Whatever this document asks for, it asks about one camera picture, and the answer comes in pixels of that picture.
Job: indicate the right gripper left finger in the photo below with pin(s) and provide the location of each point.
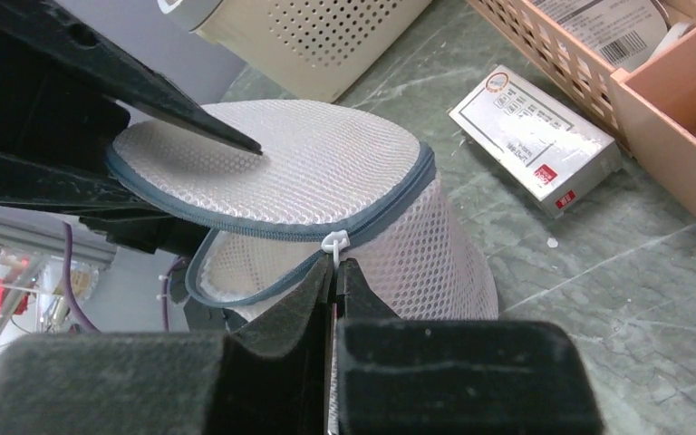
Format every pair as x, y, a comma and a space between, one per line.
271, 376

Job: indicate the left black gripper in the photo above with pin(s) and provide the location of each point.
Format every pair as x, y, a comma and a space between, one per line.
59, 83

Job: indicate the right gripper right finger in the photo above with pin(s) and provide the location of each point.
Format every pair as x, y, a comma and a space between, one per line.
396, 376

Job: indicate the white mesh laundry bag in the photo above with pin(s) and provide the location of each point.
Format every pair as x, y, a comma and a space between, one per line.
331, 182

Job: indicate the cream laundry basket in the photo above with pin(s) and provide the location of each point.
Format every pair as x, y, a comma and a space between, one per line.
314, 49

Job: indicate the small white box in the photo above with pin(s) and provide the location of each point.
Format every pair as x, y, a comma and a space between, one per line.
554, 153

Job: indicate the orange file organizer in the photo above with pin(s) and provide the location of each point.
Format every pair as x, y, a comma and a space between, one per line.
650, 110

